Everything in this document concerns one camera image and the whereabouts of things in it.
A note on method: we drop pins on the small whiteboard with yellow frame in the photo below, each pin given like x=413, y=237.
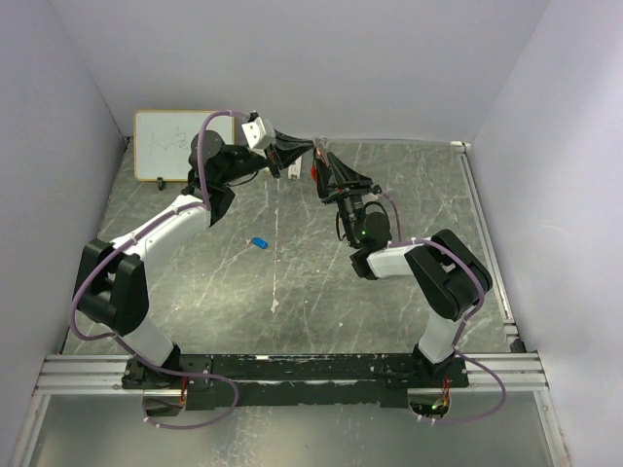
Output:
x=162, y=143

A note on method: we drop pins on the grey keyring holder red handle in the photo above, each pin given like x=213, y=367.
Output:
x=320, y=167

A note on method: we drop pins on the clear plastic cup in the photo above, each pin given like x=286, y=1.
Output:
x=321, y=142

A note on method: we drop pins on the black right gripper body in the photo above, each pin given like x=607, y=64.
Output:
x=350, y=209

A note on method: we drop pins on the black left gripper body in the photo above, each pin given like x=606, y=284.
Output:
x=243, y=166

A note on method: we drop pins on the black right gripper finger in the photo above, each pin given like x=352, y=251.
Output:
x=342, y=176
x=329, y=189

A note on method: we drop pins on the white stapler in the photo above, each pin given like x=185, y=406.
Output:
x=294, y=170

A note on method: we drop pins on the blue tagged key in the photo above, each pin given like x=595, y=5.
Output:
x=259, y=242

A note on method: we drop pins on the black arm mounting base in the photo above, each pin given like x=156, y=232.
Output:
x=382, y=379

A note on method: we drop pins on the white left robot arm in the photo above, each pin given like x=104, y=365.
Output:
x=112, y=285

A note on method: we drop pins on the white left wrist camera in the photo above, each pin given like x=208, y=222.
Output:
x=259, y=133

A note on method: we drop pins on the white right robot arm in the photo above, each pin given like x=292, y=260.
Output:
x=453, y=281

